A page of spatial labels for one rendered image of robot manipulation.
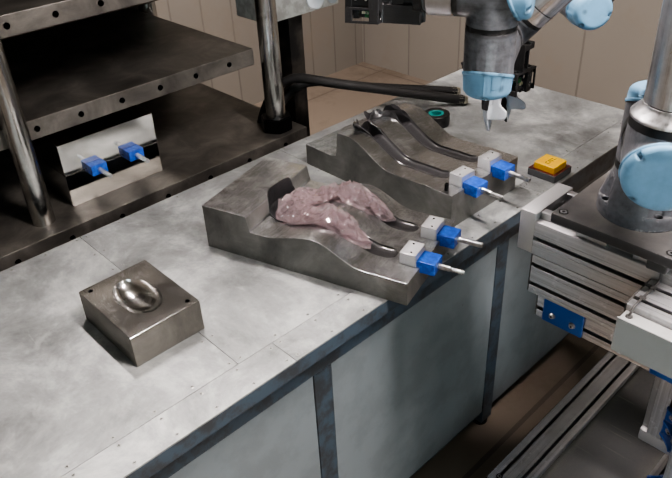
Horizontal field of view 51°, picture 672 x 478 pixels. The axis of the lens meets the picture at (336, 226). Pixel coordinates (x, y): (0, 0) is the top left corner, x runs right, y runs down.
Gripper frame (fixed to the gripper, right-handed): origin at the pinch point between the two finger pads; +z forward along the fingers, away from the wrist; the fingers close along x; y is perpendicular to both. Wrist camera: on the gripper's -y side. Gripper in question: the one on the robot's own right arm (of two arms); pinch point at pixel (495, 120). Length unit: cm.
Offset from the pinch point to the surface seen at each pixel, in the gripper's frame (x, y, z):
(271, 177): -42, -33, 10
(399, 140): -6.6, -23.8, 10.2
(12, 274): -97, -58, 21
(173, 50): -26, -96, -3
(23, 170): -83, -75, 6
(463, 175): -12.3, 0.9, 9.2
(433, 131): 4.7, -21.9, 11.2
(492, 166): -2.1, 1.8, 10.6
